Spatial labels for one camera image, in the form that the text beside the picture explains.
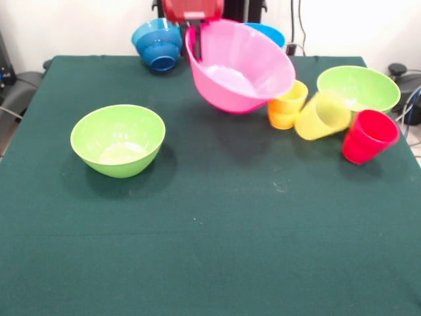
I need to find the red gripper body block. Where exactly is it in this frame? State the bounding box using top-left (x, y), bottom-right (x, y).
top-left (162, 0), bottom-right (225, 24)

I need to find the small light blue bowl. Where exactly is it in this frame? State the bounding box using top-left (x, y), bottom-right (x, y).
top-left (131, 17), bottom-right (183, 50)

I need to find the large pink plastic bowl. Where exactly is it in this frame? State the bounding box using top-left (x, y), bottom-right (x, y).
top-left (184, 18), bottom-right (297, 115)

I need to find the large blue plastic bowl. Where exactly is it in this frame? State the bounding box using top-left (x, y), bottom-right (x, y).
top-left (245, 22), bottom-right (286, 49)

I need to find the small dark blue bowl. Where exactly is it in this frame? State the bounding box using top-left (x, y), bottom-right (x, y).
top-left (136, 28), bottom-right (184, 74)

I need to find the orange-yellow plastic cup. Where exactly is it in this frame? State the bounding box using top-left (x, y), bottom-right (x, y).
top-left (266, 80), bottom-right (309, 130)

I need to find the green plastic bowl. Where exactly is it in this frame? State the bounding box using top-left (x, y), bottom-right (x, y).
top-left (316, 65), bottom-right (401, 117)
top-left (70, 104), bottom-right (166, 179)

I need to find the pale yellow translucent cup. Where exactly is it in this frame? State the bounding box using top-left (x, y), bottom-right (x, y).
top-left (293, 91), bottom-right (353, 142)

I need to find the red plastic cup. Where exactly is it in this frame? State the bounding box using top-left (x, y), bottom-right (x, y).
top-left (341, 109), bottom-right (401, 165)

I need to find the dark green tablecloth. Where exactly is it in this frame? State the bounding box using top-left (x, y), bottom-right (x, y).
top-left (0, 55), bottom-right (421, 316)

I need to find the black wall plug cable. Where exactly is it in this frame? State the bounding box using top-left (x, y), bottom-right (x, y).
top-left (284, 0), bottom-right (307, 57)

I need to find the grey pedestal foot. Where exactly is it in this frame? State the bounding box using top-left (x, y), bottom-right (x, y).
top-left (9, 70), bottom-right (45, 115)
top-left (387, 63), bottom-right (421, 111)

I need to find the bundle of floor cables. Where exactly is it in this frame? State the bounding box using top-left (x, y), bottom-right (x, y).
top-left (394, 84), bottom-right (421, 139)

